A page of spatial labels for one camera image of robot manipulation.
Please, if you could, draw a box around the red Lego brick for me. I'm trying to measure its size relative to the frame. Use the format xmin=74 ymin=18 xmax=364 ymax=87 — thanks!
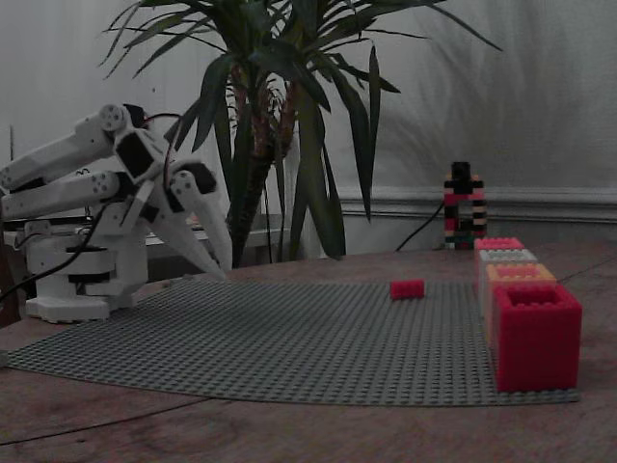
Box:
xmin=389 ymin=279 xmax=426 ymax=301

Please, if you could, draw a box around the grey Lego baseplate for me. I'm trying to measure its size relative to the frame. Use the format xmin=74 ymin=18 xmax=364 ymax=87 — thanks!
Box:
xmin=4 ymin=278 xmax=582 ymax=407

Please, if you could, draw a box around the white lego box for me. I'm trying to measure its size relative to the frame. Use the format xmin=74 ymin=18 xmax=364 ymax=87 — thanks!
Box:
xmin=476 ymin=249 xmax=539 ymax=322

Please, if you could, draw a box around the orange lego box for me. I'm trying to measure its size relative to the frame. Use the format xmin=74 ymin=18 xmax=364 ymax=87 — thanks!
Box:
xmin=484 ymin=263 xmax=558 ymax=348

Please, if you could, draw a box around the large red lego box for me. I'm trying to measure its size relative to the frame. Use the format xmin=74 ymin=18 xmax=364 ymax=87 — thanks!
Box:
xmin=492 ymin=284 xmax=583 ymax=393

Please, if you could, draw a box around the green yucca plant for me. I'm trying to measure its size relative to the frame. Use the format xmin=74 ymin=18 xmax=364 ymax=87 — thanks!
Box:
xmin=98 ymin=0 xmax=505 ymax=271

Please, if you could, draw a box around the dark wooden furniture leg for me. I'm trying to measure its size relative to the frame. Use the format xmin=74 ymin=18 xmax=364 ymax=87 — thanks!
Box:
xmin=0 ymin=231 xmax=21 ymax=330

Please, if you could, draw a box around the thick black power cable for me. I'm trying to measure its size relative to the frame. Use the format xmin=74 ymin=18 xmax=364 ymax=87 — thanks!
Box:
xmin=0 ymin=226 xmax=105 ymax=308

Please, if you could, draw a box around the black webcam cable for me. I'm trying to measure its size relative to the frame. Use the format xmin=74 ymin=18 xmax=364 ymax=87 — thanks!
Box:
xmin=395 ymin=200 xmax=447 ymax=253

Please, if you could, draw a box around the thin black table cable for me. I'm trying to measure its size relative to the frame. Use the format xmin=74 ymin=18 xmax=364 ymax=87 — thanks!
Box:
xmin=0 ymin=397 xmax=209 ymax=448

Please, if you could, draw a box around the multicolour Lego camera tower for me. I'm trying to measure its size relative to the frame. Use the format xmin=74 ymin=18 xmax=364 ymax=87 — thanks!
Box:
xmin=442 ymin=174 xmax=486 ymax=251

